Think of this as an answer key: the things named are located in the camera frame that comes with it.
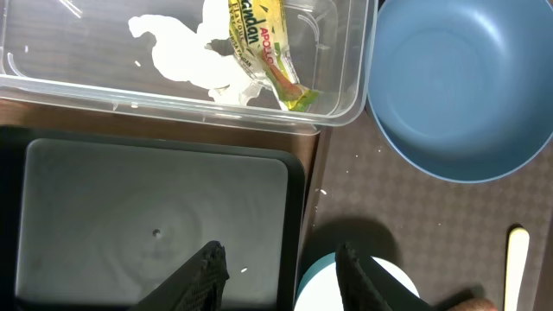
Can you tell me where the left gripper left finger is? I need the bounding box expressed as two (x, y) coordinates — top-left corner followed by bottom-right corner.
(130, 241), (229, 311)

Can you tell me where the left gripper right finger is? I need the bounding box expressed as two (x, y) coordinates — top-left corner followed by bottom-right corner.
(335, 244), (433, 311)

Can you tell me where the white tissue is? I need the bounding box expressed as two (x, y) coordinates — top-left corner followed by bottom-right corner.
(128, 0), (262, 105)

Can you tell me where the yellow green snack wrapper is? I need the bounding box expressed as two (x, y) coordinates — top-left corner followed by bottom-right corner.
(228, 0), (318, 112)

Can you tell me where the light blue rice bowl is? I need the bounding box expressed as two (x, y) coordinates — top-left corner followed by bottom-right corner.
(294, 252), (420, 311)

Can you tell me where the dark brown serving tray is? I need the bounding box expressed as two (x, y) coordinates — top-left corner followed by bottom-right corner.
(302, 100), (552, 310)

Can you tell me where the orange carrot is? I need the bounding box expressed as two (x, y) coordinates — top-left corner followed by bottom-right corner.
(447, 298), (498, 311)

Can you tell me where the black plastic bin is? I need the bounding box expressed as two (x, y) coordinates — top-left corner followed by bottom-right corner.
(1, 125), (305, 310)

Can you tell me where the cream plastic spoon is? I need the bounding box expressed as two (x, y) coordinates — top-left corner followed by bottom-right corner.
(504, 227), (530, 311)

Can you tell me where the dark blue plate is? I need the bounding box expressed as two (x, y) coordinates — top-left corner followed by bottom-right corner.
(368, 0), (552, 183)

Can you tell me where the clear plastic bin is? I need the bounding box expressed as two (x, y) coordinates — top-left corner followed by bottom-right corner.
(1, 0), (378, 135)

